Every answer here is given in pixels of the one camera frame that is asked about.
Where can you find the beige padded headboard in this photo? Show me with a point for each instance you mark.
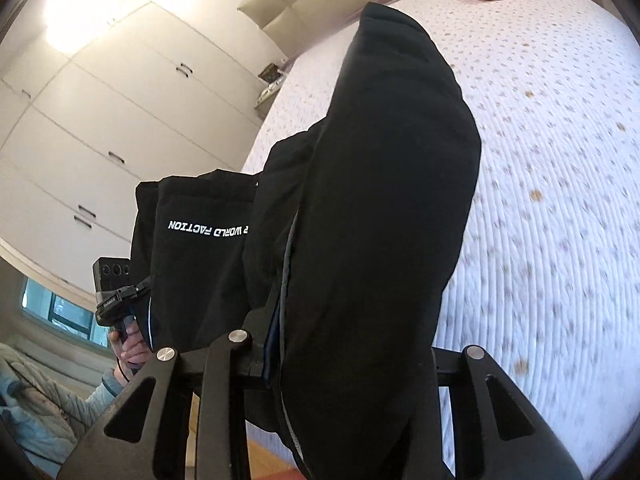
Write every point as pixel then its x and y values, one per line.
pixel 310 5

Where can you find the person's left hand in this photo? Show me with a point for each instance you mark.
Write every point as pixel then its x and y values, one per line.
pixel 131 352

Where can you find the window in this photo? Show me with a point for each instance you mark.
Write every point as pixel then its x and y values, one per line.
pixel 65 310

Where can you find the white nightstand item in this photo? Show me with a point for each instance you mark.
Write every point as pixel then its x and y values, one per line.
pixel 266 96

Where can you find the black hooded jacket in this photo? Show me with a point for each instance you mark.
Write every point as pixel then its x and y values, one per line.
pixel 375 210

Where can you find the dark box on nightstand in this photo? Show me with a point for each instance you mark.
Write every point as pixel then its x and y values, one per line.
pixel 271 72

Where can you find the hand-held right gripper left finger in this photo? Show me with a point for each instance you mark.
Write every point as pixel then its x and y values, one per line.
pixel 260 340

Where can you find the white wardrobe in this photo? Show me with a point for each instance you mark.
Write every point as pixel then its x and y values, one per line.
pixel 100 135

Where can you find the person's left forearm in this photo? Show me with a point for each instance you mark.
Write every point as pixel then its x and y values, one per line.
pixel 107 390

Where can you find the white quilted bed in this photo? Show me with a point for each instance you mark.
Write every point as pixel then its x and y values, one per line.
pixel 550 160

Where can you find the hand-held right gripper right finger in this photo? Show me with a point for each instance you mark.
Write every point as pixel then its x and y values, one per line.
pixel 475 375

